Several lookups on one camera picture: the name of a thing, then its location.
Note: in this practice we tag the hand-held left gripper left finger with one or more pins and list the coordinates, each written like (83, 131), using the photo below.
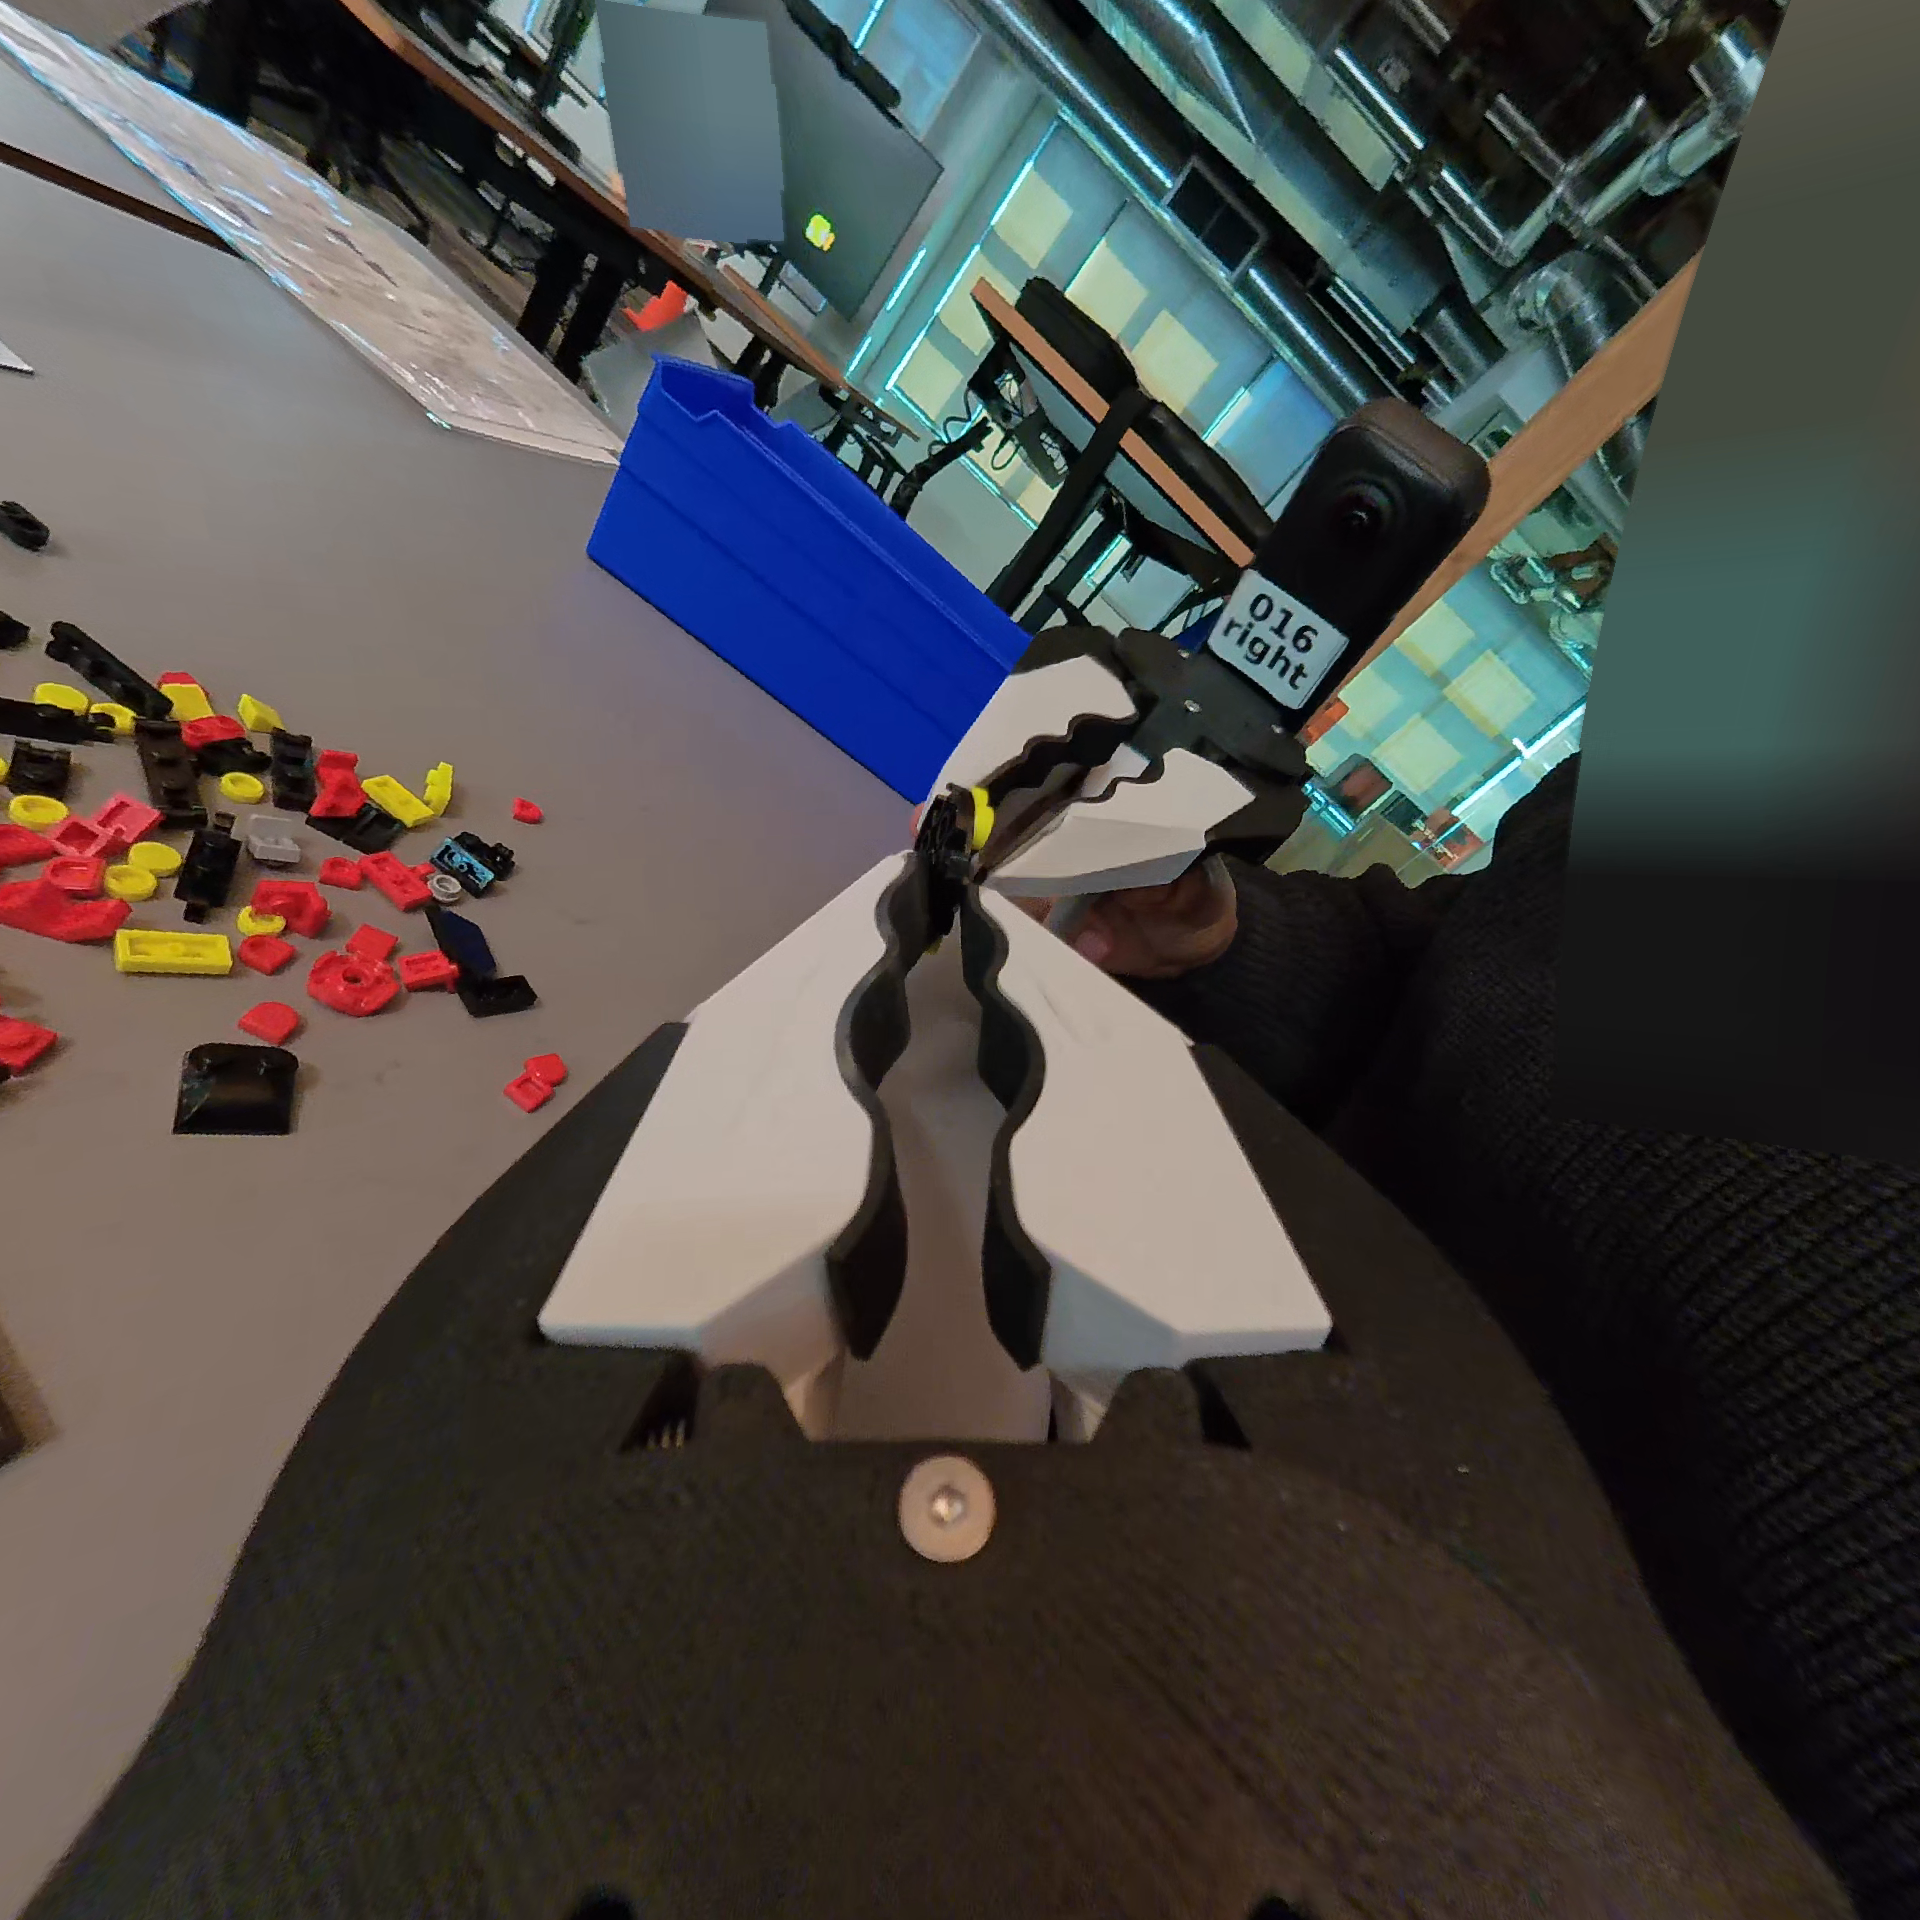
(706, 1201)

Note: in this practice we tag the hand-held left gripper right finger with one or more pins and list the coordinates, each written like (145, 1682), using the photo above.
(1172, 1201)

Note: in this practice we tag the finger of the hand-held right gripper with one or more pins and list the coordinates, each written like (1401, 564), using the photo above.
(1155, 826)
(1043, 714)

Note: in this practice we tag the yellow black lego assembly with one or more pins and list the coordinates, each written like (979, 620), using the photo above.
(950, 840)

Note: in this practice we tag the person's right forearm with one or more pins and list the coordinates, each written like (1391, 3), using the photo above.
(1350, 961)

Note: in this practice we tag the red square lego plate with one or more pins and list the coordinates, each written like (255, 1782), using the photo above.
(524, 1091)

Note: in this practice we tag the red round lego plate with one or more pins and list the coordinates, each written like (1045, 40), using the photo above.
(353, 984)

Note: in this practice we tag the black lego slope brick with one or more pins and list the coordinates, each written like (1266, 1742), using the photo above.
(237, 1093)

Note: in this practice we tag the pile of loose lego pieces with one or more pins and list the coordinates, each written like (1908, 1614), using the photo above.
(181, 840)

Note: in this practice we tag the small black lego clip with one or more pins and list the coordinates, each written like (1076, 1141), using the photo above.
(23, 524)

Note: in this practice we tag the person's right hand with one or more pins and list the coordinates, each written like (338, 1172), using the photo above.
(1162, 921)

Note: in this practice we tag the blue plastic bin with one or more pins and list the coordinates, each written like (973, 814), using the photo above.
(780, 628)

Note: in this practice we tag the wooden desk with black legs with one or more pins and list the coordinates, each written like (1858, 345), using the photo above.
(1109, 434)

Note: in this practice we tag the wooden desk edge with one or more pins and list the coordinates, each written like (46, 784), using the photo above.
(1547, 464)

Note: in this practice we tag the black knit sweater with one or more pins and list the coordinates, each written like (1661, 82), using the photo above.
(1652, 1424)

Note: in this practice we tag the orange object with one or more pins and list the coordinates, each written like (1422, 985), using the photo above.
(661, 312)

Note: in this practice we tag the dark monitor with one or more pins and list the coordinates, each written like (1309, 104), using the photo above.
(870, 180)

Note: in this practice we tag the glossy printed sheet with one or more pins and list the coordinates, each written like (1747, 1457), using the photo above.
(347, 269)

